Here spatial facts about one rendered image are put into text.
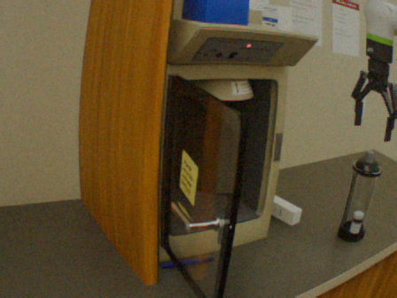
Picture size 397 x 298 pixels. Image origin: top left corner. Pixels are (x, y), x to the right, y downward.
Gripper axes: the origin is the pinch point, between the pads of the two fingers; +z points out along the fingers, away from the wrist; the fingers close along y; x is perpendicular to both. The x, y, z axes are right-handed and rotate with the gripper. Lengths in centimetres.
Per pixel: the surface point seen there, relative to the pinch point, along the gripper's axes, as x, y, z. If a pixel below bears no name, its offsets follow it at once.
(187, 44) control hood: -56, -8, -18
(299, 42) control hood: -29.5, -4.6, -21.0
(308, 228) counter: -9.0, -11.4, 33.6
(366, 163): -2.1, 1.3, 9.4
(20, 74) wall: -85, -58, -6
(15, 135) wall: -86, -58, 13
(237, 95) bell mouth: -37.7, -16.2, -4.9
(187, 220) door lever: -64, 11, 7
